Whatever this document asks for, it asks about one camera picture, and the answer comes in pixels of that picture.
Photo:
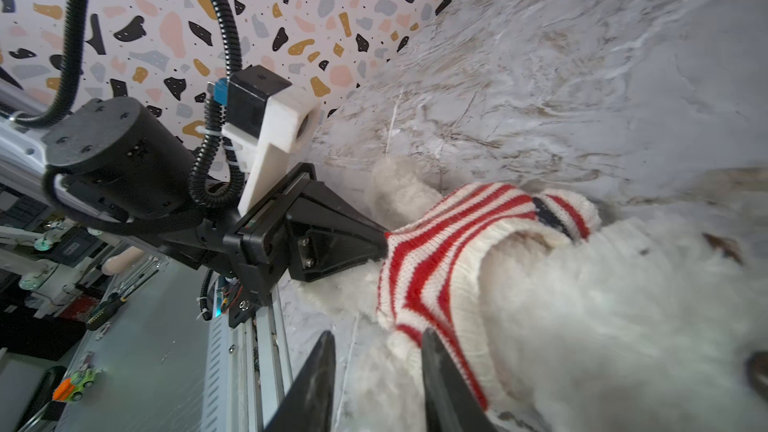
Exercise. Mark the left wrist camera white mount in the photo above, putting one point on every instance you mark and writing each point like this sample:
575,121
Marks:
268,119

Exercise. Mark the red white striped sweater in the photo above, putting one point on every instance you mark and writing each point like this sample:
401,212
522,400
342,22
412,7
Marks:
430,277

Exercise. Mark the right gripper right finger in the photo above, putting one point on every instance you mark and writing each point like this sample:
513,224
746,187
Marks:
449,403

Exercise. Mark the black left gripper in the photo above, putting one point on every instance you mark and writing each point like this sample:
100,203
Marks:
301,227

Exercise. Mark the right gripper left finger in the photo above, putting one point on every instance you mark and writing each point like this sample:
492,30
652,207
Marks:
308,406

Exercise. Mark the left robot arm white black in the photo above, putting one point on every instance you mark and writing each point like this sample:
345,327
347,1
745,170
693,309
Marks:
113,167

